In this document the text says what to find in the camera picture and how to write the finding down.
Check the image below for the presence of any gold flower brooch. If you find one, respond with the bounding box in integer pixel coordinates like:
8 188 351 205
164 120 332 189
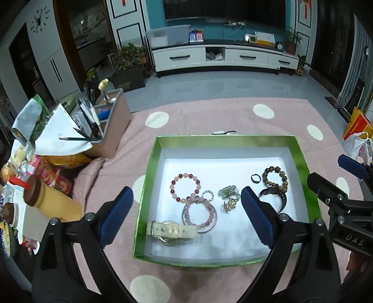
223 198 239 213

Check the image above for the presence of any black wristwatch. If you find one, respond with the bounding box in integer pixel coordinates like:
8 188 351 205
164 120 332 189
258 187 287 214

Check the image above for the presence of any black wall clock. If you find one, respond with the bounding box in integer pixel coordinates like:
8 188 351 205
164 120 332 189
30 6 50 34

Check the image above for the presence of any green jade bracelet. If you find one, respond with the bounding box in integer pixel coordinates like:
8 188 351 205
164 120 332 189
218 184 241 200

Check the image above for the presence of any yellow bear bottle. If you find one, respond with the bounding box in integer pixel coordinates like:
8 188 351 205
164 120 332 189
23 176 83 222

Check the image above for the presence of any white yellow box on cabinet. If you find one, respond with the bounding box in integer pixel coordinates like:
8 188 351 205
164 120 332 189
255 31 276 47

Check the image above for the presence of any red pink bead bracelet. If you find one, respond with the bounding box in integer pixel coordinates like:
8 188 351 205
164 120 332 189
169 172 202 203

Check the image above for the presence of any large black television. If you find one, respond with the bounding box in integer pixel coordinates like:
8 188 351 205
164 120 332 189
163 0 286 29

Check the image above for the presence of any clear plastic storage bin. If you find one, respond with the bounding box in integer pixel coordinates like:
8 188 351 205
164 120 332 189
145 25 190 49

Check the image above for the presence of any white plastic shopping bag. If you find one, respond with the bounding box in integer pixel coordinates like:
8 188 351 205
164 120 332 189
343 132 372 165

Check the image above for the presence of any small floor potted plant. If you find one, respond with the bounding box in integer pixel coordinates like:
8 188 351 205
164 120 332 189
295 55 311 76

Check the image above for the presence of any red chinese knot decoration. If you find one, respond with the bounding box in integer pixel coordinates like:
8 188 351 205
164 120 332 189
298 0 312 26

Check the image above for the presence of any white square box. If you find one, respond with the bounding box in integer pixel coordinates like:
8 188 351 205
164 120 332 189
13 202 49 244

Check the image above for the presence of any pink desk organizer box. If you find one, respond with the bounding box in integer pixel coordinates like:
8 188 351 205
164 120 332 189
84 88 131 158

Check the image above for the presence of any white paper sheet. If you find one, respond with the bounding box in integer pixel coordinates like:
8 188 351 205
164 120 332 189
35 104 93 156

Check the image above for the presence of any small dark ring band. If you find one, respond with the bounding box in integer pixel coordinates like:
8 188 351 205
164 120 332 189
250 174 261 184

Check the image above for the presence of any brown wooden bead bracelet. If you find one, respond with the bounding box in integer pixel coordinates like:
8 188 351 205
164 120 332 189
261 165 290 193

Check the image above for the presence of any right potted plant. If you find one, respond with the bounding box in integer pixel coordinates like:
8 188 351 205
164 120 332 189
285 27 302 55

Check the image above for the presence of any person's right hand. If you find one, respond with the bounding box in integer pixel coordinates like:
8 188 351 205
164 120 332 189
344 252 372 282

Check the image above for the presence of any white tv cabinet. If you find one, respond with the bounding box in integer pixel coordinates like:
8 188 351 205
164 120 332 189
152 44 299 72

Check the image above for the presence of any green cardboard box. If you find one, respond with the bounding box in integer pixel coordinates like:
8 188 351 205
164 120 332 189
133 134 321 268

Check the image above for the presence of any potted green plant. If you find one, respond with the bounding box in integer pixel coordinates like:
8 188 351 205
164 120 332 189
110 43 149 92

